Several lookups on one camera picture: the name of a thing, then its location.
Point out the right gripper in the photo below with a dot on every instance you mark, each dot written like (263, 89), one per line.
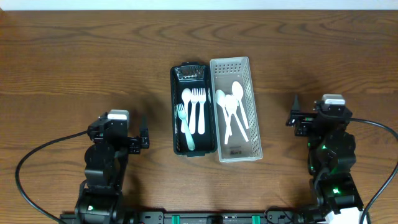
(307, 119)

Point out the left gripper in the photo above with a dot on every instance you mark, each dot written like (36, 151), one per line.
(137, 142)

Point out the white fork thick handle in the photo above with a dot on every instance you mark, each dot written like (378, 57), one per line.
(183, 117)

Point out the white fork thin handle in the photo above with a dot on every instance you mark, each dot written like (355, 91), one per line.
(194, 101)

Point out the white plastic spoon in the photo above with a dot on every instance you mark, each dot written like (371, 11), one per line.
(231, 107)
(228, 130)
(238, 92)
(220, 95)

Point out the white fork straight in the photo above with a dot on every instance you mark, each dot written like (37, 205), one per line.
(201, 120)

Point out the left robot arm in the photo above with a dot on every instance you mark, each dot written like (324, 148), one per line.
(100, 197)

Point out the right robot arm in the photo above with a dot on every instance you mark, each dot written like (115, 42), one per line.
(330, 159)

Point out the dark green plastic basket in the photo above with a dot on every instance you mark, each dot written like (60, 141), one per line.
(193, 75)

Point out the clear white plastic basket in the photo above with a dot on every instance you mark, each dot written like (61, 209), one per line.
(224, 71)

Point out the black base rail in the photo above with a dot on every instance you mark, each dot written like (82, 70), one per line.
(269, 216)

